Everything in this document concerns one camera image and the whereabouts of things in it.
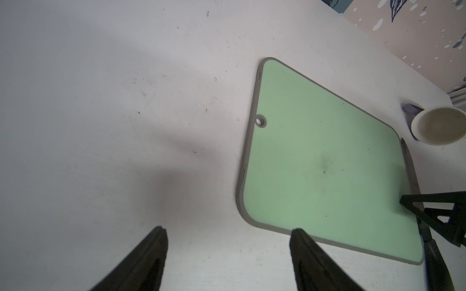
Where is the purple paper cup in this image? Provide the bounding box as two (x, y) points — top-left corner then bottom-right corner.
(402, 103), (466, 146)

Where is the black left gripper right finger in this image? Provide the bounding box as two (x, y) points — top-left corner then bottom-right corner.
(290, 229), (362, 291)

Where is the black kitchen knife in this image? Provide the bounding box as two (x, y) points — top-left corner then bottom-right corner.
(400, 137), (456, 291)

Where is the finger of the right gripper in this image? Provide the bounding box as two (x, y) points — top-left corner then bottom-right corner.
(400, 192), (466, 247)

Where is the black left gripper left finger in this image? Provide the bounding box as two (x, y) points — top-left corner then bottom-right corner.
(92, 226), (168, 291)

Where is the green cutting board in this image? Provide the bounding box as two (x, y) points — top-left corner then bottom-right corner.
(235, 58), (424, 265)

